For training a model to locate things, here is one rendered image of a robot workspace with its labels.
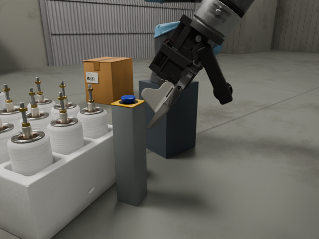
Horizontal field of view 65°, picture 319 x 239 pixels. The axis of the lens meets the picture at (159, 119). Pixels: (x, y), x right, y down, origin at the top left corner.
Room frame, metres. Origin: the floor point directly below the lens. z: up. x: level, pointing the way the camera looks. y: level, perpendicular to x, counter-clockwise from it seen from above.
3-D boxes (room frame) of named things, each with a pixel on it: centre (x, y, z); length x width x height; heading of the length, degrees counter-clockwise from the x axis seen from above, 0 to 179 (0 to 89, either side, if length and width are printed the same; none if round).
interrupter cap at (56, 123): (0.68, 0.27, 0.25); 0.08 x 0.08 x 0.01
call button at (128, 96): (0.67, 0.09, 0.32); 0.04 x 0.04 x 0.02
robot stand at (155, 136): (1.04, -0.04, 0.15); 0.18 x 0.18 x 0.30; 41
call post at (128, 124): (0.67, 0.09, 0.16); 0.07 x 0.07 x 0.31; 64
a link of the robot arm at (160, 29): (1.04, -0.05, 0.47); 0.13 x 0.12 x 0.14; 87
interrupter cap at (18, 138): (0.57, 0.33, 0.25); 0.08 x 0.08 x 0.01
